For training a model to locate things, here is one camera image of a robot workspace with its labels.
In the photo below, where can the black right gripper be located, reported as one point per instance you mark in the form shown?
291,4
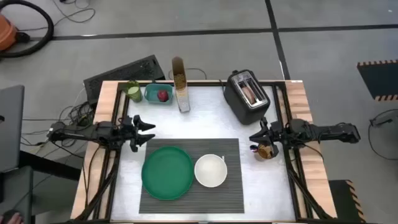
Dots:
278,133

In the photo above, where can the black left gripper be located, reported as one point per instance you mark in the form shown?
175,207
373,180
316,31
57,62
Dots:
127,133

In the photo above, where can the iridescent metal spoon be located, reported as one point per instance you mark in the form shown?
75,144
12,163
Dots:
253,148

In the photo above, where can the toasted bagel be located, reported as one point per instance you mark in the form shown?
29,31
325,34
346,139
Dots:
248,95

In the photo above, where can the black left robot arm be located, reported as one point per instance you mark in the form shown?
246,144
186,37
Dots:
81,134

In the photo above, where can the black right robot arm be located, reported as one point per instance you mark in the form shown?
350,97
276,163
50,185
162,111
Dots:
326,132

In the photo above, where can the brown utensil jar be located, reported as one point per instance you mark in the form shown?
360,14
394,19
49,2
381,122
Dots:
265,152

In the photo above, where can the black toaster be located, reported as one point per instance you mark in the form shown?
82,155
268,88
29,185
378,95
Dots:
239,109

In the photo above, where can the teal plastic basket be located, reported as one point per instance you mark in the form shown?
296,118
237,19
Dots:
150,93

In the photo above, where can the green faceted cup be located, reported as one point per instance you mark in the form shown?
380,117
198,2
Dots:
134,91

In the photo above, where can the red apple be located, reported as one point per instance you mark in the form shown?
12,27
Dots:
163,96

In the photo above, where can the green round plate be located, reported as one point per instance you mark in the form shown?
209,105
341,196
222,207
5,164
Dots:
168,172

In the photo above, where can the white bowl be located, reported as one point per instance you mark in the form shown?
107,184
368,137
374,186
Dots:
211,171

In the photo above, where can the gray ribbed placemat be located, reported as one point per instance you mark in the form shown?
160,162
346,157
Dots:
217,199

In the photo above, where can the black striped-edge floor mat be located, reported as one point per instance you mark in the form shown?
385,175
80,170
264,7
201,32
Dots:
340,202
379,77

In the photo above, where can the gray desk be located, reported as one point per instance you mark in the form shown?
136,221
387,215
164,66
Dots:
11,130

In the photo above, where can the orange vacuum cleaner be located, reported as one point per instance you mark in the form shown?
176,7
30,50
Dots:
6,32

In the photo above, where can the black metal table frame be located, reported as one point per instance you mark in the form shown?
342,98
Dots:
205,83

